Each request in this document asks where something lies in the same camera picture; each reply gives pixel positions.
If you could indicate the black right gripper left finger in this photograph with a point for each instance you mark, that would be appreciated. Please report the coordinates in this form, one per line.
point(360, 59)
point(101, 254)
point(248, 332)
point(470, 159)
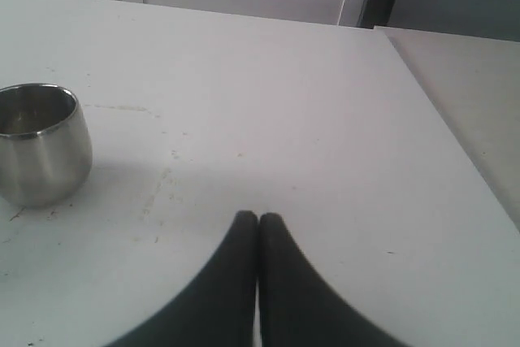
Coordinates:
point(217, 307)

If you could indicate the stainless steel cup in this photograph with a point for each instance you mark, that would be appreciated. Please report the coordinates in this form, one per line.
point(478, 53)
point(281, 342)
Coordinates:
point(46, 149)

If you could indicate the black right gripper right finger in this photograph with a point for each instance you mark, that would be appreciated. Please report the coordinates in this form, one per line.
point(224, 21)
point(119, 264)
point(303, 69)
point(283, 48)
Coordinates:
point(297, 307)

